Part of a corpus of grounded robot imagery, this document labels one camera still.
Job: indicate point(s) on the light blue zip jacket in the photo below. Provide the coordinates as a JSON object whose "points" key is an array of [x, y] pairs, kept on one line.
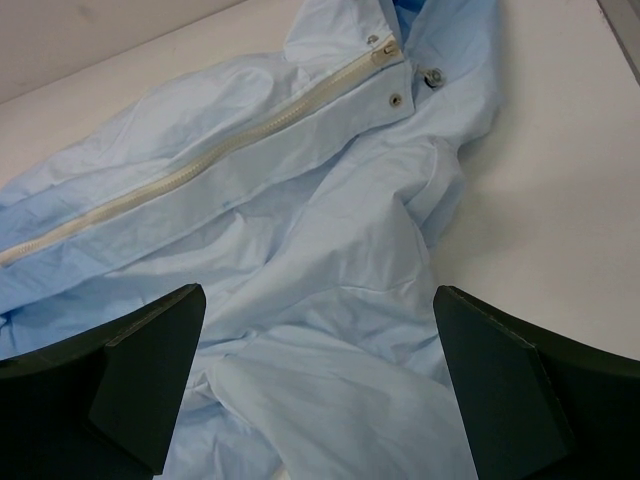
{"points": [[304, 190]]}

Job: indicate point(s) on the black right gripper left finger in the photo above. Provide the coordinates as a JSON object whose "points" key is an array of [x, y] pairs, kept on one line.
{"points": [[102, 404]]}

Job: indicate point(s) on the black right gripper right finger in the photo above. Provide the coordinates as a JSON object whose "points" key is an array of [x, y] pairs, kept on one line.
{"points": [[536, 404]]}

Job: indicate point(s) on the aluminium rail right side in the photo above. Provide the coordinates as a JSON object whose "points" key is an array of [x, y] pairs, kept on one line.
{"points": [[623, 19]]}

